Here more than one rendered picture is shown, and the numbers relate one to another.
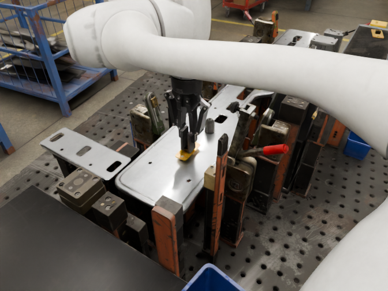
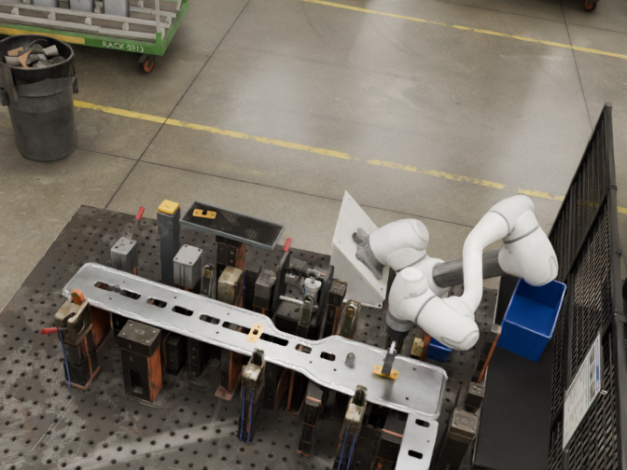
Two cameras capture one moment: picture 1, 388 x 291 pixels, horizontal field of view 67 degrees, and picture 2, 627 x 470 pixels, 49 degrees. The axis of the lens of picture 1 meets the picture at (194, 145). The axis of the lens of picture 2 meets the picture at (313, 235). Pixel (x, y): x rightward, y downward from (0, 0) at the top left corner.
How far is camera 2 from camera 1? 232 cm
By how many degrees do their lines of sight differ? 77
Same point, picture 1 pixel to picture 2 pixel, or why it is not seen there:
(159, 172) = (415, 389)
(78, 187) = (470, 417)
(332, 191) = not seen: hidden behind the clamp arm
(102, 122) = not seen: outside the picture
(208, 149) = (374, 361)
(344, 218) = not seen: hidden behind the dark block
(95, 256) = (500, 397)
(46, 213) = (491, 437)
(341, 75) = (490, 234)
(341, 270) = (536, 255)
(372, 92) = (499, 230)
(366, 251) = (534, 248)
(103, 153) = (411, 436)
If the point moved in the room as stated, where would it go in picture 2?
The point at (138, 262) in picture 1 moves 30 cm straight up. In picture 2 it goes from (493, 375) to (519, 314)
